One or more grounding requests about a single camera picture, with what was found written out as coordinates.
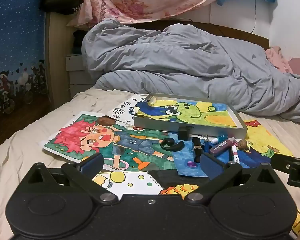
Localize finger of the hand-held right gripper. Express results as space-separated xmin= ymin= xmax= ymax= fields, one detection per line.
xmin=272 ymin=153 xmax=300 ymax=188

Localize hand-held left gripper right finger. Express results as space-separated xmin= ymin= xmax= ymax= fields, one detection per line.
xmin=184 ymin=152 xmax=282 ymax=204

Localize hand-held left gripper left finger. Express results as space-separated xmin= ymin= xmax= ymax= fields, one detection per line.
xmin=21 ymin=152 xmax=119 ymax=204

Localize small blue-handled pliers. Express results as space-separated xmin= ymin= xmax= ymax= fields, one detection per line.
xmin=202 ymin=134 xmax=212 ymax=153

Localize thick purple marker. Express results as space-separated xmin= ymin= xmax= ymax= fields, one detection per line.
xmin=209 ymin=137 xmax=237 ymax=157

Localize white marker with pink cap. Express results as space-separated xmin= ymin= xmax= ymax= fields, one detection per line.
xmin=231 ymin=144 xmax=241 ymax=165

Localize black ear hook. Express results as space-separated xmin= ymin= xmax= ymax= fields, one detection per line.
xmin=160 ymin=138 xmax=186 ymax=152

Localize shallow grey box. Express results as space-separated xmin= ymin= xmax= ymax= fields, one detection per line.
xmin=133 ymin=93 xmax=248 ymax=140

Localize blue and yellow fish drawing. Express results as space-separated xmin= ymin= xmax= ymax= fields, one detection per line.
xmin=172 ymin=119 xmax=294 ymax=178

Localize black binder clip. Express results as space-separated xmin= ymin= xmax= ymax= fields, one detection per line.
xmin=177 ymin=126 xmax=192 ymax=141

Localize red-haired boy drawing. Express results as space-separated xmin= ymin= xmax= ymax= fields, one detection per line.
xmin=41 ymin=111 xmax=180 ymax=173

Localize dark brown nut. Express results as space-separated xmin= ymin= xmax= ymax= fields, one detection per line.
xmin=97 ymin=116 xmax=115 ymax=126

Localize green frog drawing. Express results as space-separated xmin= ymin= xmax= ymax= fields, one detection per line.
xmin=134 ymin=97 xmax=240 ymax=128

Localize black and white flower drawing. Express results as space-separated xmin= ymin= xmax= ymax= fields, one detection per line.
xmin=106 ymin=94 xmax=150 ymax=128

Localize white nightstand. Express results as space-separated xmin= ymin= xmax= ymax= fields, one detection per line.
xmin=65 ymin=54 xmax=97 ymax=98

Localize grey duvet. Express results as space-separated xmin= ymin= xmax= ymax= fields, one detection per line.
xmin=81 ymin=18 xmax=300 ymax=125

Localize pink crumpled cloth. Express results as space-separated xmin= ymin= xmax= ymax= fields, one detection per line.
xmin=265 ymin=46 xmax=294 ymax=73

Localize light wooden board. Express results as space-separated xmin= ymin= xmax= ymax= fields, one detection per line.
xmin=44 ymin=12 xmax=75 ymax=110

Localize dark cloth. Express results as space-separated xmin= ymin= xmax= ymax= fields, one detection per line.
xmin=72 ymin=29 xmax=87 ymax=55

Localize dark wooden headboard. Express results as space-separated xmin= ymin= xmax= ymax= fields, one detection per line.
xmin=162 ymin=20 xmax=270 ymax=50

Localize blue printed curtain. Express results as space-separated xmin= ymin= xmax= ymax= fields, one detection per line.
xmin=0 ymin=0 xmax=53 ymax=153

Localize pink floral hanging cloth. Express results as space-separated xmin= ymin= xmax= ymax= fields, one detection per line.
xmin=66 ymin=0 xmax=234 ymax=28

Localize black wall cable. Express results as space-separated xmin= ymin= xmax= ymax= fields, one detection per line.
xmin=250 ymin=0 xmax=257 ymax=35

